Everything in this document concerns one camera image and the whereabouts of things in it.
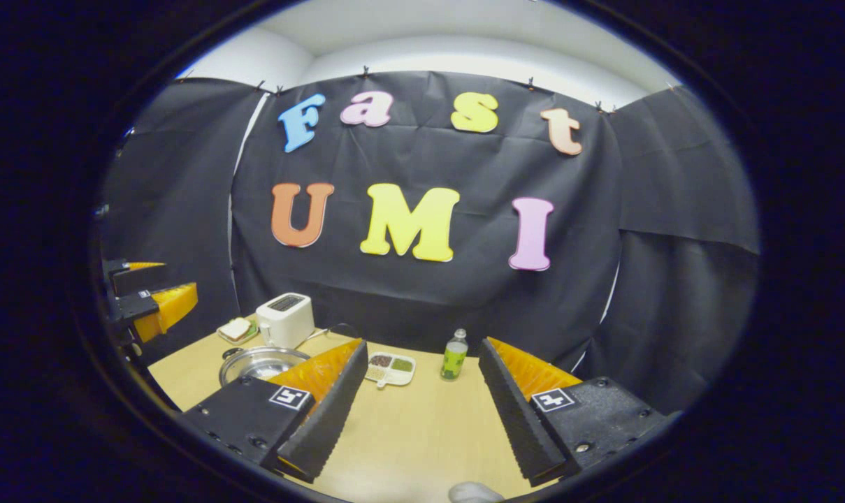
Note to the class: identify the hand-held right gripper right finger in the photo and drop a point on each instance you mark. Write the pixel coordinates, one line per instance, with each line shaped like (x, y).
(520, 419)

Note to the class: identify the bread slice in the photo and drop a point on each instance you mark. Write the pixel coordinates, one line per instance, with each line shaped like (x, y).
(235, 328)

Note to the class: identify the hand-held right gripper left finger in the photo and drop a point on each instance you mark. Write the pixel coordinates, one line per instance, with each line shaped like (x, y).
(328, 419)

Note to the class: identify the white divided dish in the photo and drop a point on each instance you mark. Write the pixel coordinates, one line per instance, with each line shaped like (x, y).
(394, 377)

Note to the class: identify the green label drink bottle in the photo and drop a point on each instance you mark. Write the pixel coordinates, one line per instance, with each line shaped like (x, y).
(454, 360)

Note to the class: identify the white toaster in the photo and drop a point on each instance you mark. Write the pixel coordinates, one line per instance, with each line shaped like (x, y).
(282, 325)

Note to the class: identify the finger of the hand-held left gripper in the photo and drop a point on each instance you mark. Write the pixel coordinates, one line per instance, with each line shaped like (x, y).
(170, 307)
(139, 278)

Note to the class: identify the stainless steel pot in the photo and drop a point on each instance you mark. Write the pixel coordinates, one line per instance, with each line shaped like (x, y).
(254, 358)

